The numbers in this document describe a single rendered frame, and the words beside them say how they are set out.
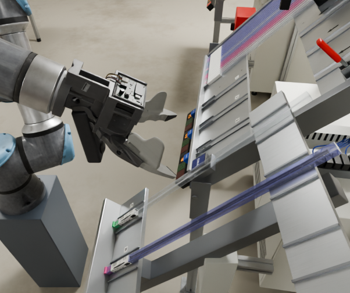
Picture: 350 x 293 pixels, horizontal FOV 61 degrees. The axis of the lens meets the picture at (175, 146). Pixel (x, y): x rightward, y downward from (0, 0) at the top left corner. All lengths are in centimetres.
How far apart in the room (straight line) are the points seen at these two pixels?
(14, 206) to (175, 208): 86
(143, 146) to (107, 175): 138
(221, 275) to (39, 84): 46
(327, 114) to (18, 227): 94
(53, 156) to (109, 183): 87
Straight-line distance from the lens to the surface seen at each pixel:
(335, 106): 68
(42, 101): 45
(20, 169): 95
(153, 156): 44
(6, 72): 45
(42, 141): 92
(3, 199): 104
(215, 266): 58
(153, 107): 53
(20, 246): 122
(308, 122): 69
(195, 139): 92
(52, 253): 123
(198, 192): 79
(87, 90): 44
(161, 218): 160
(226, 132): 84
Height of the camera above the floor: 136
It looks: 45 degrees down
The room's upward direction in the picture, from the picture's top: straight up
